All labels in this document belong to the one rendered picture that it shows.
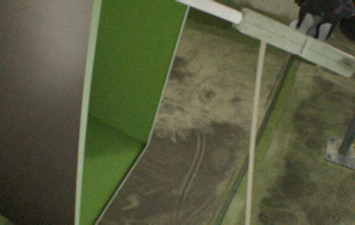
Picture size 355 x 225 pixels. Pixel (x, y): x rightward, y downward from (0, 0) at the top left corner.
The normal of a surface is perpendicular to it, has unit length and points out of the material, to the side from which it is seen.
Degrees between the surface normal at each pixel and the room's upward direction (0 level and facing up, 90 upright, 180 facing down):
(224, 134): 0
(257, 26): 71
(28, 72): 90
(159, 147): 0
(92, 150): 12
